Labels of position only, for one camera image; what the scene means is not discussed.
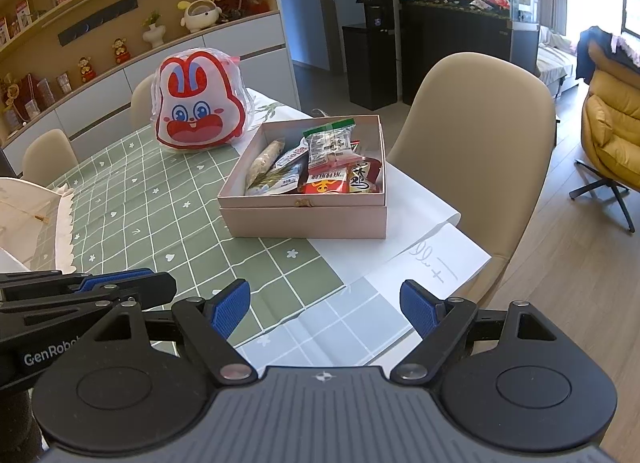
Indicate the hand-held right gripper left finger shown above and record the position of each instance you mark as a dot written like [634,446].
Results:
[232,308]

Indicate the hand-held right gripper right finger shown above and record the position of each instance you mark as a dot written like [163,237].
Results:
[417,310]

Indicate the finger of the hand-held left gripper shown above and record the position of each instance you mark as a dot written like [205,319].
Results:
[115,279]
[155,288]

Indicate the pink cardboard box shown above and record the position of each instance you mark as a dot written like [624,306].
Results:
[300,220]

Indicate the blue snack packet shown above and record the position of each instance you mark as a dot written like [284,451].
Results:
[280,181]

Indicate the red packet with white label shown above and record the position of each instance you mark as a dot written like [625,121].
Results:
[325,186]

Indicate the clear egg roll packet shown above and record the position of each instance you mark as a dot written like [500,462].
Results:
[267,158]

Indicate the grey white snack packet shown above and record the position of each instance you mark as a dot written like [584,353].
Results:
[292,159]

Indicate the green white clear packet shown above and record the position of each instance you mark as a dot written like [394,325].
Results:
[330,145]

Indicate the green checkered tablecloth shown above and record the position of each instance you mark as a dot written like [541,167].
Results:
[150,223]

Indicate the white paper sheet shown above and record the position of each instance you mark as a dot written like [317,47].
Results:
[425,243]

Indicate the white scalloped-edge paper bag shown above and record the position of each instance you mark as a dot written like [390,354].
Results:
[30,213]

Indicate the white red rabbit-shaped bag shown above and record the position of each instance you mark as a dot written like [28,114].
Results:
[200,98]

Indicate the red seated figurine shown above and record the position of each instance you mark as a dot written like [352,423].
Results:
[87,71]
[121,52]

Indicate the white vase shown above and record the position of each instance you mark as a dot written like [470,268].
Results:
[152,35]

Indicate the black floor dispenser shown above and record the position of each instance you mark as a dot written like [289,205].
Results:
[372,68]

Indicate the black soundbar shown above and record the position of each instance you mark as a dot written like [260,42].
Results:
[97,20]

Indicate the black tank cabinet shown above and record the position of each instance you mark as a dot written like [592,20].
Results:
[450,53]

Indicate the yellow lounge chair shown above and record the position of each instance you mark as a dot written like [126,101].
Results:
[610,118]

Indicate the white plush pot figure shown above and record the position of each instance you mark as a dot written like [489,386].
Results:
[200,15]

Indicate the light patterned sofa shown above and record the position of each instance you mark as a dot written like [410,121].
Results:
[555,63]

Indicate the dark jacket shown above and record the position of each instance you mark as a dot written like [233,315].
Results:
[595,50]

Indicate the glass balcony window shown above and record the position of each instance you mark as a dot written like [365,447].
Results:
[631,3]

